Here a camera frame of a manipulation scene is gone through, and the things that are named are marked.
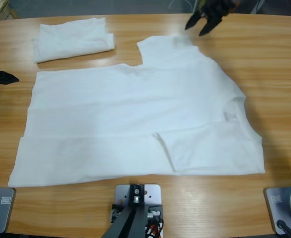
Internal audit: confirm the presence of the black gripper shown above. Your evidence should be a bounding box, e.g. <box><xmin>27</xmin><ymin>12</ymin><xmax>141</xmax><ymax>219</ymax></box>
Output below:
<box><xmin>184</xmin><ymin>0</ymin><xmax>237</xmax><ymax>37</ymax></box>

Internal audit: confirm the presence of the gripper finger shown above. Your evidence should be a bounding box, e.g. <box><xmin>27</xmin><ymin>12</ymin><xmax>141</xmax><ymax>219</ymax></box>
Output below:
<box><xmin>0</xmin><ymin>65</ymin><xmax>20</xmax><ymax>85</ymax></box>

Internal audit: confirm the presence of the white t-shirt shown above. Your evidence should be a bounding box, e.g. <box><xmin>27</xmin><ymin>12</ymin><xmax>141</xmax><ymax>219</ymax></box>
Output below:
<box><xmin>7</xmin><ymin>34</ymin><xmax>266</xmax><ymax>188</ymax></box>

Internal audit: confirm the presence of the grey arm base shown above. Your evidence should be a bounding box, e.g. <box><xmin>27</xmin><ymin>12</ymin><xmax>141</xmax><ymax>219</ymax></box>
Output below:
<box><xmin>0</xmin><ymin>187</ymin><xmax>16</xmax><ymax>234</ymax></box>
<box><xmin>263</xmin><ymin>183</ymin><xmax>291</xmax><ymax>236</ymax></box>

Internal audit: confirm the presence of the folded white cloth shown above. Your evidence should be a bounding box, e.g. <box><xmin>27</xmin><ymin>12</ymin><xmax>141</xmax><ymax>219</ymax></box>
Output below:
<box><xmin>32</xmin><ymin>17</ymin><xmax>115</xmax><ymax>64</ymax></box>

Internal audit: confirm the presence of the orange clamp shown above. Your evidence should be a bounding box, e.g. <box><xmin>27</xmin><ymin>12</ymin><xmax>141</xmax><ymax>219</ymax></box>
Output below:
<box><xmin>146</xmin><ymin>219</ymin><xmax>164</xmax><ymax>238</ymax></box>

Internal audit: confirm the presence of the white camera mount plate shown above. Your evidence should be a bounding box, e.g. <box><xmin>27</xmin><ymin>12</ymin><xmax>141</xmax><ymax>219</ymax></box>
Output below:
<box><xmin>114</xmin><ymin>184</ymin><xmax>164</xmax><ymax>238</ymax></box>

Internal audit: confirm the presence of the dark camera post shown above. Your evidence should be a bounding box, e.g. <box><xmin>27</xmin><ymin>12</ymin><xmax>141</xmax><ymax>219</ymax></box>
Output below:
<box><xmin>103</xmin><ymin>183</ymin><xmax>148</xmax><ymax>238</ymax></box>

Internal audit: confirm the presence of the black base cable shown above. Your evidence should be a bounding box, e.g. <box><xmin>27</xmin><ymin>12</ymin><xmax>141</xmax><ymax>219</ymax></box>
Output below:
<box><xmin>276</xmin><ymin>219</ymin><xmax>291</xmax><ymax>238</ymax></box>

